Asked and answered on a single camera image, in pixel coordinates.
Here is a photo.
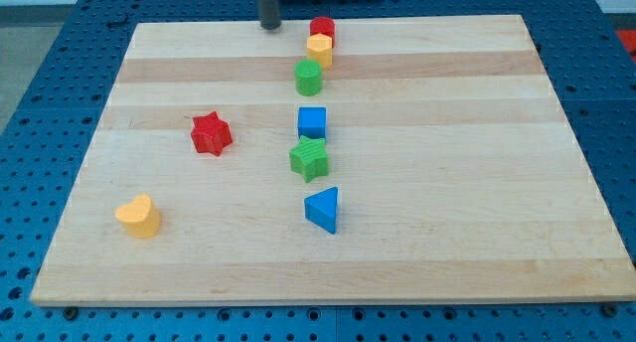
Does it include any green star block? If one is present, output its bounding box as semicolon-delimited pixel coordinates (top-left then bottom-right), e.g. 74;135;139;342
289;135;329;183

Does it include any red star block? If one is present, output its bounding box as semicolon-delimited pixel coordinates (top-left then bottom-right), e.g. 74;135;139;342
191;111;233;156

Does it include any blue cube block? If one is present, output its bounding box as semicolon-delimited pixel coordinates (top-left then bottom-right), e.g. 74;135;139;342
297;106;327;139

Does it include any blue triangle block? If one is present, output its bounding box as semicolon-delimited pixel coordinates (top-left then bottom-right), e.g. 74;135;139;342
304;187;339;235

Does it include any green cylinder block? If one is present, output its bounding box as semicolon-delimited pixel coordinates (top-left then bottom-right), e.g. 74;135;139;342
294;59;322;96

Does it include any wooden board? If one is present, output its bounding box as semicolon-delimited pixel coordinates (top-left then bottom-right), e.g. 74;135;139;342
31;15;635;307

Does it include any yellow hexagon block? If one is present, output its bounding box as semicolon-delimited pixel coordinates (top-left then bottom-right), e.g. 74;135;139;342
306;34;333;69

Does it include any red cylinder block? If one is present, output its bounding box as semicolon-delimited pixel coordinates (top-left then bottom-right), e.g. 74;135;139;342
309;16;336;46

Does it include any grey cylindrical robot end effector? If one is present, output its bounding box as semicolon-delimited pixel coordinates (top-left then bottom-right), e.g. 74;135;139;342
256;0;281;31

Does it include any yellow heart block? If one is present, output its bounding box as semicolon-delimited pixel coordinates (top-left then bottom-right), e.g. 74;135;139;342
115;194;162;239

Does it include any red object at right edge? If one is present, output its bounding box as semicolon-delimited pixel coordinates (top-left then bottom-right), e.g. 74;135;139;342
616;30;636;61

